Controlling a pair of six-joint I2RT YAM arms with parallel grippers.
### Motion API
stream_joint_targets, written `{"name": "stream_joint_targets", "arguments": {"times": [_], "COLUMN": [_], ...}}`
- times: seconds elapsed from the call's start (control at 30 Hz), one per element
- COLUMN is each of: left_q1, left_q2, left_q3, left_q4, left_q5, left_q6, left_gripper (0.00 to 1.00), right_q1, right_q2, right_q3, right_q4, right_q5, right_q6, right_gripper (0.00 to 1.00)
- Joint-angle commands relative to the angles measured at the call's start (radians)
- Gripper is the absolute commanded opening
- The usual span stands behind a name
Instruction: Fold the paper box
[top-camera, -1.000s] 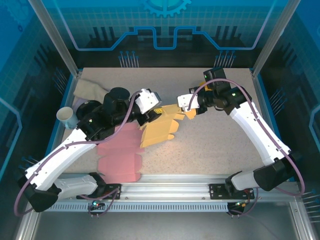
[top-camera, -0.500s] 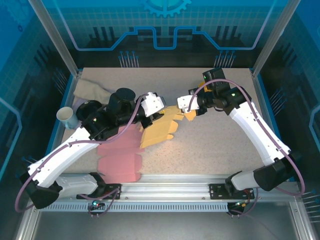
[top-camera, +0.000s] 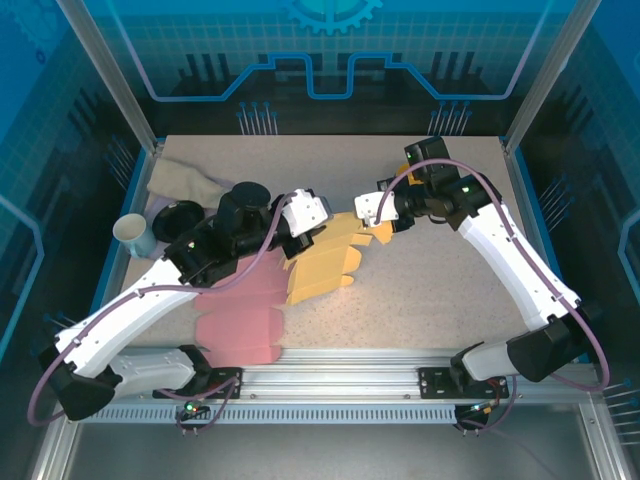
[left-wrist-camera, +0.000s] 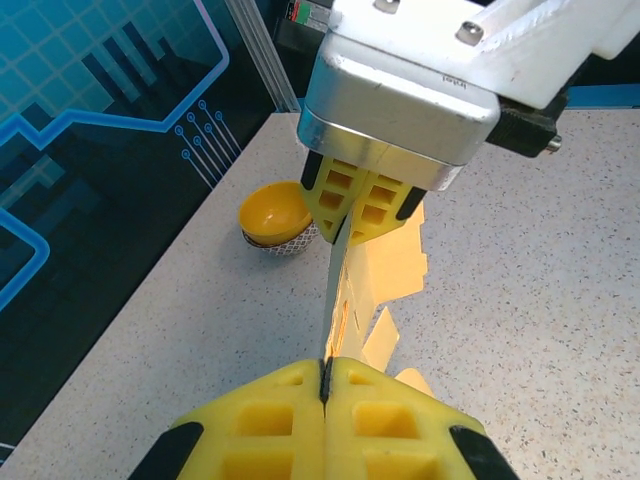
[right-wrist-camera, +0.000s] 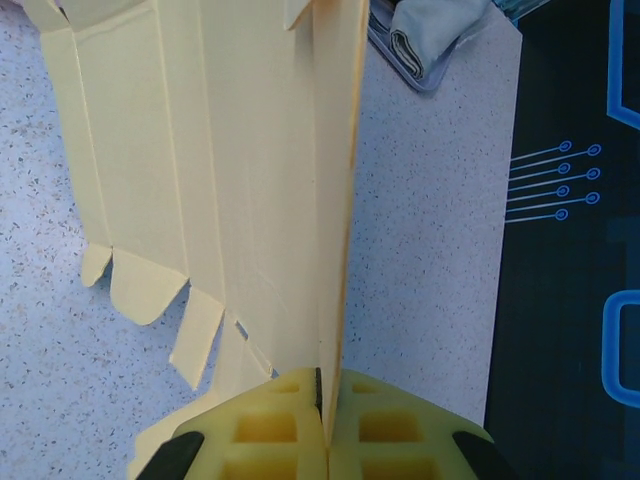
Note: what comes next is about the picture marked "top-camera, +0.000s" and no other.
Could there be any beige cloth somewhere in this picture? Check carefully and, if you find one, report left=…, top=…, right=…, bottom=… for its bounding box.
left=146, top=157, right=236, bottom=211

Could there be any light blue mug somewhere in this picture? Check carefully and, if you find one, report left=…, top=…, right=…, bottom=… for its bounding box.
left=112, top=212, right=159, bottom=261

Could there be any slotted grey cable duct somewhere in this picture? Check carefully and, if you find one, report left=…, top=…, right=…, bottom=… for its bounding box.
left=79, top=405, right=459, bottom=426

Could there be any yellow paper box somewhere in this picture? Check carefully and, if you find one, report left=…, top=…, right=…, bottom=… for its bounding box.
left=283, top=210, right=376, bottom=307

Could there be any black plate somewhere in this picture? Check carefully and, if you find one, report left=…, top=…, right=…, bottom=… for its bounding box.
left=151, top=199, right=206, bottom=242

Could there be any pink paper box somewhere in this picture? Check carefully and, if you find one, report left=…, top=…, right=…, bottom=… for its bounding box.
left=193, top=249, right=291, bottom=366

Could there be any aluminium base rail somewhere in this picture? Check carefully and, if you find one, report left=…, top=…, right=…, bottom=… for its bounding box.
left=64, top=347, right=604, bottom=407

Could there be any purple placemat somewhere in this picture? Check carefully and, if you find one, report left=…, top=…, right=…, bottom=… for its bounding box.
left=146, top=173, right=237, bottom=261

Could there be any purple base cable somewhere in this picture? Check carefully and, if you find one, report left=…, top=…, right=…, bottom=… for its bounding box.
left=453, top=362, right=519, bottom=437
left=159, top=367, right=247, bottom=437

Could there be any aluminium table side rail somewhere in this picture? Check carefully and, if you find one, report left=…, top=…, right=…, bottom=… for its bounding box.
left=97, top=139, right=166, bottom=324
left=501, top=135, right=576, bottom=364

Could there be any aluminium frame post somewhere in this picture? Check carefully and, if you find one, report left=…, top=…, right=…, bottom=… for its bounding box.
left=501, top=0, right=604, bottom=157
left=53, top=0, right=165, bottom=154

